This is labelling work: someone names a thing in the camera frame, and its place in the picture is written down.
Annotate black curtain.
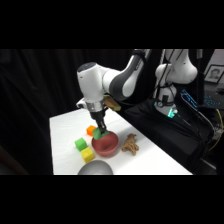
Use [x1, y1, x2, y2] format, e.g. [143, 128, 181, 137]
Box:
[0, 49, 134, 176]

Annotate backlit keyboard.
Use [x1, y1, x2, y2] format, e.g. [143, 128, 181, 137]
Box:
[202, 92, 224, 110]

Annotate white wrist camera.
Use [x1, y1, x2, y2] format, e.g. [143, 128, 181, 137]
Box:
[75, 97, 88, 110]

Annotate tiger plush toy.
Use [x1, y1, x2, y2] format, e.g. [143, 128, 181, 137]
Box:
[121, 133, 140, 156]

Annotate orange cube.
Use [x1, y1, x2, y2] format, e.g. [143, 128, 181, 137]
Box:
[86, 124, 98, 137]

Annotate green triangle block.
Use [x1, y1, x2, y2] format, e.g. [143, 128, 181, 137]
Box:
[92, 127, 110, 141]

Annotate framed portrait picture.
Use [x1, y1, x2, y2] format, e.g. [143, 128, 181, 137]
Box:
[203, 64, 224, 84]

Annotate blue-lit device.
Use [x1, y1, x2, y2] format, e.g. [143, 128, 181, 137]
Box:
[180, 88, 200, 110]

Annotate pink bowl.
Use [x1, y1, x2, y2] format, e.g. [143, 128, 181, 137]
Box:
[91, 130, 120, 158]

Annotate yellow cable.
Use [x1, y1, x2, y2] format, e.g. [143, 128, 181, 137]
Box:
[207, 108, 224, 152]

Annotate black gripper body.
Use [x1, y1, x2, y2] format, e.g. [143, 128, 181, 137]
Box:
[87, 101, 107, 124]

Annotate black cloth-covered robot stand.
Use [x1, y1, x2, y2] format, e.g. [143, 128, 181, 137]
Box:
[116, 97, 216, 176]

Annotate green cube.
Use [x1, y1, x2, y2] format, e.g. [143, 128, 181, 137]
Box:
[74, 137, 88, 151]

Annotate grey bowl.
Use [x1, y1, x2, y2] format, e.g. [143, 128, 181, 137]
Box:
[77, 159, 115, 176]

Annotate yellow cube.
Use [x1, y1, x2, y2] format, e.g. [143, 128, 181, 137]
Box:
[80, 147, 95, 164]

